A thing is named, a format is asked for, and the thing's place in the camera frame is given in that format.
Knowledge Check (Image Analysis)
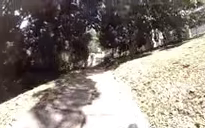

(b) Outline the pale fence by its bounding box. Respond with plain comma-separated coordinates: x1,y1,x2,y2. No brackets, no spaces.
189,21,205,38

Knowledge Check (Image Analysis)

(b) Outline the dry grass strip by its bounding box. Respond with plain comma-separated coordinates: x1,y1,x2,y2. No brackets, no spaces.
0,79,58,128

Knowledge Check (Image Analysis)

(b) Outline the row of trees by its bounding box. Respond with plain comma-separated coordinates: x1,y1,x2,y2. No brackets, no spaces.
0,0,205,76

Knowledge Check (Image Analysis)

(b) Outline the dry leaf-strewn grass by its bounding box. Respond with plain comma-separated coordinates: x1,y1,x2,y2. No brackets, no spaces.
112,32,205,128

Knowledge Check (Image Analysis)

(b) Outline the pale concrete path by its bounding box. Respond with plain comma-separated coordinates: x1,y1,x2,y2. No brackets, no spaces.
10,68,151,128

